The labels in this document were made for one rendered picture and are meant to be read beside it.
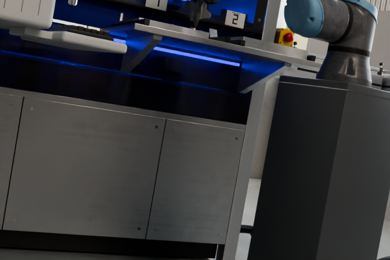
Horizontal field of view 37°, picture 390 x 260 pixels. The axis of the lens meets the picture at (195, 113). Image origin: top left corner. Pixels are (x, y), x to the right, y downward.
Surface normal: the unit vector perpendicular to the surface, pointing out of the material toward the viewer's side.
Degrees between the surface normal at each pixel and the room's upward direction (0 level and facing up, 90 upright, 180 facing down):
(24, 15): 90
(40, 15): 90
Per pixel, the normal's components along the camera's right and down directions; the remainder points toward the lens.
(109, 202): 0.37, 0.10
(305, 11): -0.85, 0.00
